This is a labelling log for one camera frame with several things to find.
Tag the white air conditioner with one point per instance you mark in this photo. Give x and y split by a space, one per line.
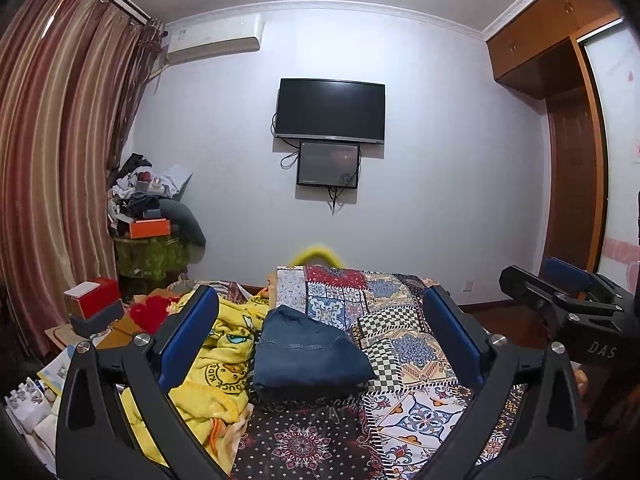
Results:
215 42

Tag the red box with white lid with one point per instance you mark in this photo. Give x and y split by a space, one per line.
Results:
97 297

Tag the yellow duck print blanket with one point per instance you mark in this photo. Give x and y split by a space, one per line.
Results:
225 355

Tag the pile of white papers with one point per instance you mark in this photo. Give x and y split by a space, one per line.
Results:
35 410

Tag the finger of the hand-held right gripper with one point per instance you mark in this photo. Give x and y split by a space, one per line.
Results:
565 271
530 290

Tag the green patterned table cover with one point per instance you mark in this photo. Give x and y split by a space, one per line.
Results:
150 257

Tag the patchwork printed bed cover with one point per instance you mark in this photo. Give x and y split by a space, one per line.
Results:
400 340

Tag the red plush cloth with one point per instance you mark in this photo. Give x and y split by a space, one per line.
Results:
152 312

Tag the yellow plush object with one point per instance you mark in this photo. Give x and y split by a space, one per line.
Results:
315 252

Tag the pile of clothes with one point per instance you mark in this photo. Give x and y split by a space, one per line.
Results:
140 185

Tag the grey box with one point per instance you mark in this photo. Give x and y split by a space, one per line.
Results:
97 322

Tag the blue denim garment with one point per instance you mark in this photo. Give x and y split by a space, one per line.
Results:
305 355

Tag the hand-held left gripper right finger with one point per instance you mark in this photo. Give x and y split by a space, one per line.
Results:
454 340

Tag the person's right forearm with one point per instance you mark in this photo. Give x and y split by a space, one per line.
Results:
612 410

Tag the wooden overhead cabinet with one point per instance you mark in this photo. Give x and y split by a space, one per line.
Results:
540 35

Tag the brown striped cloth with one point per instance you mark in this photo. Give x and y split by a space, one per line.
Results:
230 292

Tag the white sliding wardrobe door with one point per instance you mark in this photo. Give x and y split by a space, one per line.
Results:
620 135

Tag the large black wall television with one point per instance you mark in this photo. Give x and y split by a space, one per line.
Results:
330 110

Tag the orange box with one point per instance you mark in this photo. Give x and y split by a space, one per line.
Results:
150 228

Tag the wooden door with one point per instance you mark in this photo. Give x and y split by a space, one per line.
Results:
572 185

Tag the small black wall monitor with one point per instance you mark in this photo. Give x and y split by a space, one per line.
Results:
327 165

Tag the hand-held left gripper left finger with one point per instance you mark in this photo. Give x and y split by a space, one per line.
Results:
185 340

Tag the striped brown curtain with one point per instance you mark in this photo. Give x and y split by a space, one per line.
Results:
55 135

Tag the brown cardboard sheet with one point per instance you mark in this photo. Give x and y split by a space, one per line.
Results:
117 337

